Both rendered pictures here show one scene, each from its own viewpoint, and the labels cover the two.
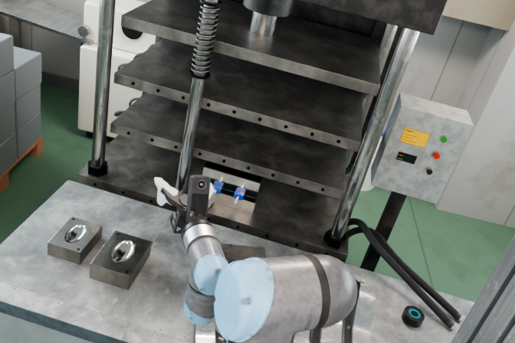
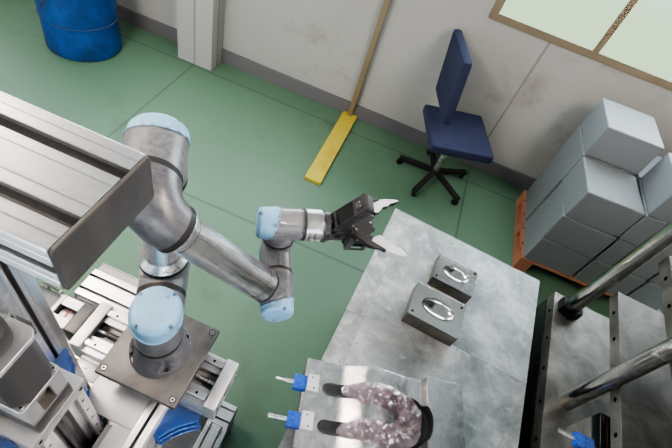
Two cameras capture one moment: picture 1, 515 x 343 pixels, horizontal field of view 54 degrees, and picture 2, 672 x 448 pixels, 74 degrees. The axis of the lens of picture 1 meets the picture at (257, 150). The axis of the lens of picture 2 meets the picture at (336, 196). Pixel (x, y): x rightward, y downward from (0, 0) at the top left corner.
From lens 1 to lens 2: 1.12 m
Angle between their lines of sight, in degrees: 72
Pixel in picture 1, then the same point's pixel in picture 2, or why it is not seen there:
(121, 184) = (556, 333)
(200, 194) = (352, 208)
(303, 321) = not seen: hidden behind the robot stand
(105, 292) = (396, 301)
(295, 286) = (132, 140)
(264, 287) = (139, 121)
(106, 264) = (419, 293)
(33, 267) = (419, 251)
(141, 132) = (618, 323)
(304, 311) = not seen: hidden behind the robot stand
